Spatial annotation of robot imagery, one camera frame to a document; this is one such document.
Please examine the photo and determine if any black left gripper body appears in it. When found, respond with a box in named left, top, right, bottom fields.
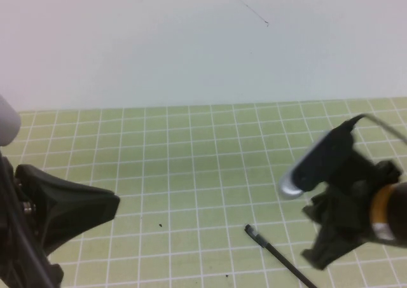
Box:
left=15, top=163, right=121, bottom=288

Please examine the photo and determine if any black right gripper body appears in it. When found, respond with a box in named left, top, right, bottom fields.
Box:
left=300, top=160, right=402, bottom=272

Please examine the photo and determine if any black pen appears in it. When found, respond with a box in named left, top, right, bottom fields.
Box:
left=264, top=240, right=319, bottom=288

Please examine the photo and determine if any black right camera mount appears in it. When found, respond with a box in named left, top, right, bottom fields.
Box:
left=330, top=132, right=380, bottom=191

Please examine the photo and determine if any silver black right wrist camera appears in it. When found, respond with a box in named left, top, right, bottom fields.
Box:
left=278, top=122, right=355, bottom=201

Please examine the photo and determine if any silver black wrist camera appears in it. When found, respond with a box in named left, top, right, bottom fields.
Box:
left=0, top=93, right=22, bottom=147
left=278, top=122, right=355, bottom=201

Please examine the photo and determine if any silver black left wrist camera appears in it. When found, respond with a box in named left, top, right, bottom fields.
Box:
left=0, top=93, right=22, bottom=147

